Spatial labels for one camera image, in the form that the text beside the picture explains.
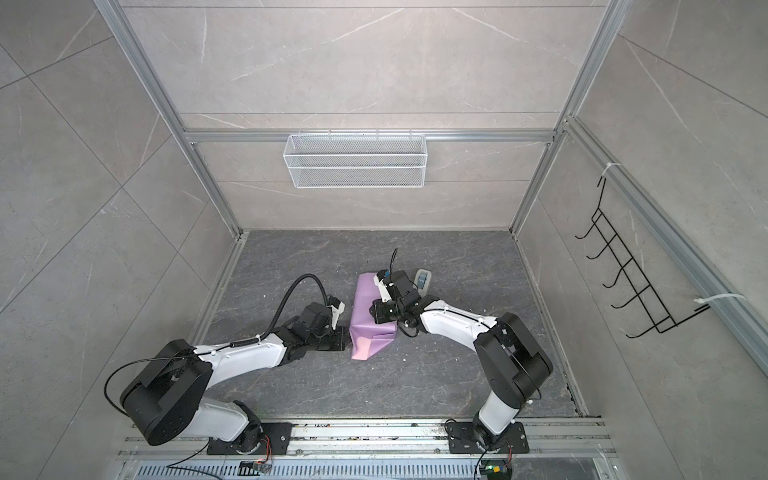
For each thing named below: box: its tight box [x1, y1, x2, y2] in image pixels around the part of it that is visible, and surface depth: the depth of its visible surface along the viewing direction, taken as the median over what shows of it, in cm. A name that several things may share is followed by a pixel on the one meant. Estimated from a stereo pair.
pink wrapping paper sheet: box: [349, 272, 398, 361], surface depth 90 cm
